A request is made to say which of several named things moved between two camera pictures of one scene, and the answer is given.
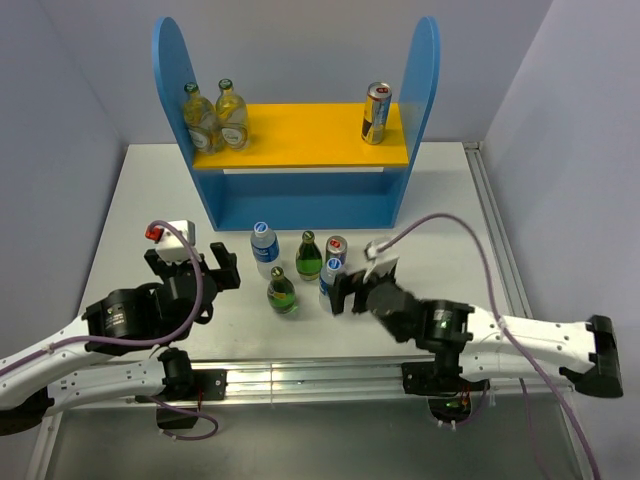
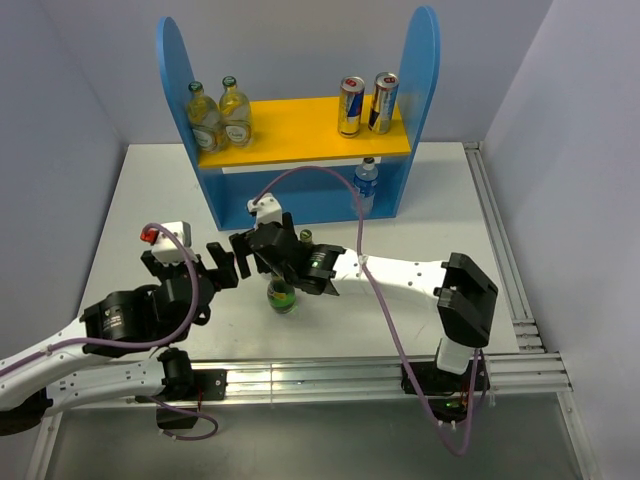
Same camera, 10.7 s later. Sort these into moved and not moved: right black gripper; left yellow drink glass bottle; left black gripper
Moved: right black gripper
Not moved: left black gripper; left yellow drink glass bottle
